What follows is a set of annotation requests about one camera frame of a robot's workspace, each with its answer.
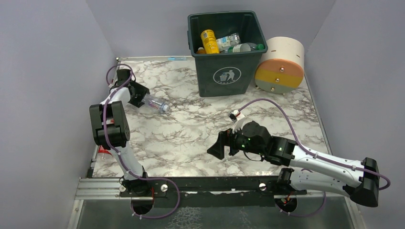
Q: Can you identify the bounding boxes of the small clear water bottle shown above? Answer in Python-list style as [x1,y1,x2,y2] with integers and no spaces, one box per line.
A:
[142,94,170,113]

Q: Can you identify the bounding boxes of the red cap bottle table edge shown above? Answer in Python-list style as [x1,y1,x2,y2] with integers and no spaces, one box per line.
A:
[96,146,113,161]

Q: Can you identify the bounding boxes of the orange label bottle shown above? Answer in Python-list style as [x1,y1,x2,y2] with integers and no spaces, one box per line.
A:
[196,47,206,54]

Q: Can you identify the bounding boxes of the yellow juice bottle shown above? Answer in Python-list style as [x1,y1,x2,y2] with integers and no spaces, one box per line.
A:
[201,30,220,54]

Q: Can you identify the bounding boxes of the clear bottle green white label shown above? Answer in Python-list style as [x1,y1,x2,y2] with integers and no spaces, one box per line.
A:
[224,42,265,53]

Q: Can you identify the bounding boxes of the clear square jasmine bottle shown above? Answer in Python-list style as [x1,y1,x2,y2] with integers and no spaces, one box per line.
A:
[216,33,241,52]

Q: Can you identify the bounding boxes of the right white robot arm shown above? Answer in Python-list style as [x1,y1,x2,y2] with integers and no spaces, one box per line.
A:
[207,121,379,207]

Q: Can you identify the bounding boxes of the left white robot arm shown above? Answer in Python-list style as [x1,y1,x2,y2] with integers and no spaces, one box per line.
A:
[89,64,150,195]

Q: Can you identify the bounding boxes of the dark green trash bin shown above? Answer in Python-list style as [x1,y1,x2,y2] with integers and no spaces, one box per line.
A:
[187,10,268,97]

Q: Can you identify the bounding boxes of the blue tape piece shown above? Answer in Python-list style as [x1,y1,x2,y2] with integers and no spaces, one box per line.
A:
[168,57,187,61]

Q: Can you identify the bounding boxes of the white round drawer cabinet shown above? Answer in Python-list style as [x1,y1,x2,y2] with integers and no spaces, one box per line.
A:
[254,36,305,94]

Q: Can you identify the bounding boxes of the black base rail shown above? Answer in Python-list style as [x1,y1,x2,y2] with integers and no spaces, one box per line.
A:
[86,167,304,209]

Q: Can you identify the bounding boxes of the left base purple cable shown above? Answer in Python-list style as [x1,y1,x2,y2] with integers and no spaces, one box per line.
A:
[130,180,182,220]

